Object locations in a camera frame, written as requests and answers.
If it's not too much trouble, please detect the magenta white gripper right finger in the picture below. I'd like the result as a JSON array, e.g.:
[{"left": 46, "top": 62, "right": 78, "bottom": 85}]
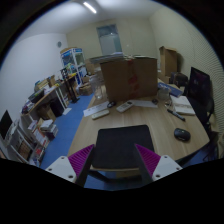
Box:
[{"left": 134, "top": 144, "right": 182, "bottom": 182}]

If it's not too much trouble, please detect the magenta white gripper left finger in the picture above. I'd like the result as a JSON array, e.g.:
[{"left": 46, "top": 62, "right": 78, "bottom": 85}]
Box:
[{"left": 46, "top": 145, "right": 94, "bottom": 183}]

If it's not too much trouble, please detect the black computer mouse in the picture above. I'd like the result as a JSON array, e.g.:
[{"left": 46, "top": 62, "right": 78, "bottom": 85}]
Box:
[{"left": 174, "top": 128, "right": 191, "bottom": 141}]

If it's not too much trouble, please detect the black mouse pad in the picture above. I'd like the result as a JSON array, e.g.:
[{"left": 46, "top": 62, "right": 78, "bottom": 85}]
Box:
[{"left": 92, "top": 125, "right": 154, "bottom": 169}]

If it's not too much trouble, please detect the low white bookshelf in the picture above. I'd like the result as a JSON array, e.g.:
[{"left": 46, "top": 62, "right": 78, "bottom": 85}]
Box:
[{"left": 0, "top": 120, "right": 49, "bottom": 167}]

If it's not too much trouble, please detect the black marker pen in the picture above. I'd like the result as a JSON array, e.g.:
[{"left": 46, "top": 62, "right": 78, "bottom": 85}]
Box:
[{"left": 167, "top": 109, "right": 186, "bottom": 122}]

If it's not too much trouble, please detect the cream slim remote control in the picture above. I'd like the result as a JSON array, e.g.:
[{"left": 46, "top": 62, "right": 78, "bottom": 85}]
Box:
[{"left": 92, "top": 110, "right": 110, "bottom": 120}]

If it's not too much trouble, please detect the wooden side desk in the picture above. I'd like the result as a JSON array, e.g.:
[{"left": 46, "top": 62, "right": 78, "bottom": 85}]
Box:
[{"left": 21, "top": 85, "right": 67, "bottom": 125}]

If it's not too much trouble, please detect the white book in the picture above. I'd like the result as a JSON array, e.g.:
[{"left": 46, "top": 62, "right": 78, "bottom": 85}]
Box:
[{"left": 171, "top": 96, "right": 195, "bottom": 115}]

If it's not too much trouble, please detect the white paper under box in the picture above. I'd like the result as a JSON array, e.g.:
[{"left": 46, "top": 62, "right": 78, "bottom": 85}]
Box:
[{"left": 129, "top": 100, "right": 158, "bottom": 108}]

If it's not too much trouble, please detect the white remote control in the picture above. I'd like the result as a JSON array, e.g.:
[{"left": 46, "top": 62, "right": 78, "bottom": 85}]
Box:
[{"left": 116, "top": 101, "right": 133, "bottom": 113}]

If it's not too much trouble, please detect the white paper sheet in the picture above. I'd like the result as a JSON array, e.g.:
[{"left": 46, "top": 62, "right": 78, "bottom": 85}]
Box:
[{"left": 83, "top": 101, "right": 109, "bottom": 117}]

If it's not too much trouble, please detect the clear plastic cup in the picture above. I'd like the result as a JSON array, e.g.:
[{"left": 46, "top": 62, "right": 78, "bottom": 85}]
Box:
[{"left": 158, "top": 87, "right": 170, "bottom": 101}]

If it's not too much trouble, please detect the black round small object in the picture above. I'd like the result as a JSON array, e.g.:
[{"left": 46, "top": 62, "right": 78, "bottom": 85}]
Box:
[{"left": 107, "top": 101, "right": 116, "bottom": 108}]

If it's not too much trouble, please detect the blue folder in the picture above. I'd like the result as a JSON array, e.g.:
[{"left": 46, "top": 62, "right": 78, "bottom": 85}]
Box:
[{"left": 158, "top": 82, "right": 183, "bottom": 97}]

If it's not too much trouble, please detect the black monitor at left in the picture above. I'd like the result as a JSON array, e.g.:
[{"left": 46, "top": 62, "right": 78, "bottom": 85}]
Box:
[{"left": 0, "top": 111, "right": 12, "bottom": 138}]

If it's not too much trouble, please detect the black computer monitor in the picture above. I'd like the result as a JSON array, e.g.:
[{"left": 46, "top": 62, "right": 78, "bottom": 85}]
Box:
[{"left": 186, "top": 66, "right": 212, "bottom": 114}]

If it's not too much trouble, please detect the black stand rack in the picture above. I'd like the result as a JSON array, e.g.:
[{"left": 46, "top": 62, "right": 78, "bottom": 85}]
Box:
[{"left": 60, "top": 68, "right": 80, "bottom": 103}]

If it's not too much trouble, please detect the large brown cardboard box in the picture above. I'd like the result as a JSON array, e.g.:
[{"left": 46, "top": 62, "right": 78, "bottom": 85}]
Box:
[{"left": 101, "top": 57, "right": 158, "bottom": 102}]

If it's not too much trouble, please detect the white glass display cabinet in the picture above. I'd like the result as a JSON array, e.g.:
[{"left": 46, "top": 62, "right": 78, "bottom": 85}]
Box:
[{"left": 60, "top": 48, "right": 87, "bottom": 86}]

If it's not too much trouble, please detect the tall open cardboard box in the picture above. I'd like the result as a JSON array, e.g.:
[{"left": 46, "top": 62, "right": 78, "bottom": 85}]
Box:
[{"left": 159, "top": 46, "right": 177, "bottom": 77}]

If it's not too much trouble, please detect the ceiling fluorescent light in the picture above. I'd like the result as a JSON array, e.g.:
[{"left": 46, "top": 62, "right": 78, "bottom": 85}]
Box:
[{"left": 83, "top": 2, "right": 97, "bottom": 14}]

